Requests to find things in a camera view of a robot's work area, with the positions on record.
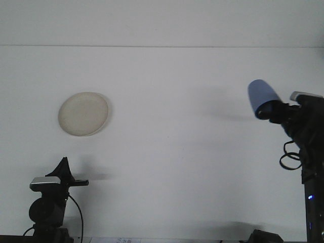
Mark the pale blue cup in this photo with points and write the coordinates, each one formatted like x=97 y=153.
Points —
x=262 y=93

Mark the pale round plate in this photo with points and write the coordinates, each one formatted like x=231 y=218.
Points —
x=83 y=114

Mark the grey camera box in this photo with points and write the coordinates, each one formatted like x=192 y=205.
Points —
x=301 y=95
x=45 y=181

